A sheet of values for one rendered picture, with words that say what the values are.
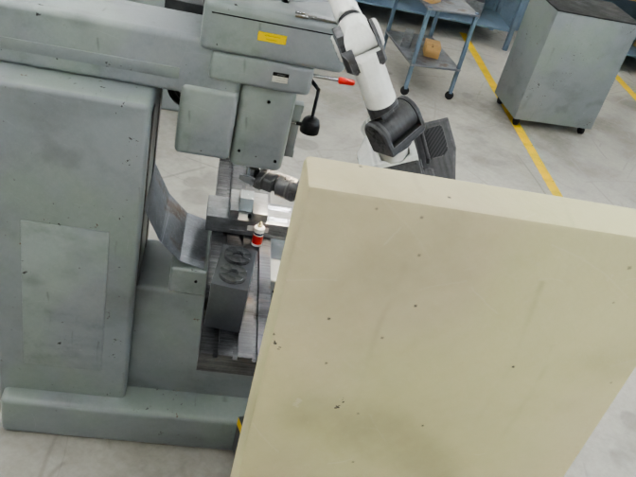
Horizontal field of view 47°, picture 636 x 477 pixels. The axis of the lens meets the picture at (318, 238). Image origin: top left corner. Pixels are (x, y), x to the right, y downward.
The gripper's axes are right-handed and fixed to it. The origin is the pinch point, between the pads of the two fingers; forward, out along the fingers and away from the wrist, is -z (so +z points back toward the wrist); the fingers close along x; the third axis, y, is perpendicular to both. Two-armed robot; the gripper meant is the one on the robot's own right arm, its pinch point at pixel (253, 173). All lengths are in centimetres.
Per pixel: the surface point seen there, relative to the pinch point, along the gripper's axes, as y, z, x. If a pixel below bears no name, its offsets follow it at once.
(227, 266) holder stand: 7.7, 14.3, 45.3
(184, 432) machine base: 113, 3, 32
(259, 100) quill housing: -34.3, 1.6, 10.4
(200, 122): -23.8, -14.3, 20.0
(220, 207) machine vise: 20.6, -10.7, -0.9
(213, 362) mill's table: 32, 23, 64
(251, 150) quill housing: -15.4, 1.7, 10.3
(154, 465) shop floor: 124, -2, 45
